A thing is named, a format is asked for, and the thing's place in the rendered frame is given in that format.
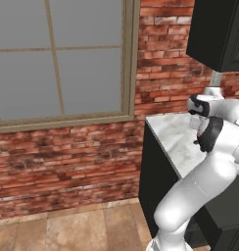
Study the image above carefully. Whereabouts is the black wall cupboard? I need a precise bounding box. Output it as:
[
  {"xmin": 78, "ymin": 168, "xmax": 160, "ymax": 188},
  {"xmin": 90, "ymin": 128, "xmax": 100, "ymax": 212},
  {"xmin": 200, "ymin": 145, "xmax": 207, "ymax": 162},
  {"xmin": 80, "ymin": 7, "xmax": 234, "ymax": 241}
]
[{"xmin": 185, "ymin": 0, "xmax": 239, "ymax": 74}]

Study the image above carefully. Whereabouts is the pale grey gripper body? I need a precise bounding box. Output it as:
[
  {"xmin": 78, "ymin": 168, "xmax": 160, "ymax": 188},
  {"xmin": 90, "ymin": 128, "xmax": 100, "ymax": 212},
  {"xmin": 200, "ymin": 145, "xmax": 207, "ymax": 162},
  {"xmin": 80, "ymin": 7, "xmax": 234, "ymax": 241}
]
[{"xmin": 189, "ymin": 114, "xmax": 211, "ymax": 138}]

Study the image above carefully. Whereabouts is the grey wall socket plate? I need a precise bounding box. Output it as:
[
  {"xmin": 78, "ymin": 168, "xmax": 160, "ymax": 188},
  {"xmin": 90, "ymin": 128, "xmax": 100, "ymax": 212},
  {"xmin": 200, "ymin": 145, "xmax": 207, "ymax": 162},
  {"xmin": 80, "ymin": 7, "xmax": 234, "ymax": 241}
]
[{"xmin": 210, "ymin": 70, "xmax": 223, "ymax": 88}]

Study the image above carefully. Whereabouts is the black cupboard door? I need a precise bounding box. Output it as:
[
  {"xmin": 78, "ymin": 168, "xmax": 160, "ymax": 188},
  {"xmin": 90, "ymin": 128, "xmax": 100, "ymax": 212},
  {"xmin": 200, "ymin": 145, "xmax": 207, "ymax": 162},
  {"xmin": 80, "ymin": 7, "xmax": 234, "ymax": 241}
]
[{"xmin": 218, "ymin": 226, "xmax": 239, "ymax": 251}]

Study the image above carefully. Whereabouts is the window with tan frame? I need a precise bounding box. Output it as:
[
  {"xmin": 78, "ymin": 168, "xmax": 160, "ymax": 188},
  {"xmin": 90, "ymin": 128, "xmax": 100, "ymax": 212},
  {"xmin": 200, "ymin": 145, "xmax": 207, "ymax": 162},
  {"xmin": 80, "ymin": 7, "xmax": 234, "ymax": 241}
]
[{"xmin": 0, "ymin": 0, "xmax": 141, "ymax": 135}]

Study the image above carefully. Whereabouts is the black drawer front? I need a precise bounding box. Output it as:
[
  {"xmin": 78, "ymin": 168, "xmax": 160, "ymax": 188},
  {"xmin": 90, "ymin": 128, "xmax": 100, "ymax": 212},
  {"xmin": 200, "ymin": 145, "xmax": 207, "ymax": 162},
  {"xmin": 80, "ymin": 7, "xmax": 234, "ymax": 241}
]
[{"xmin": 203, "ymin": 173, "xmax": 239, "ymax": 230}]

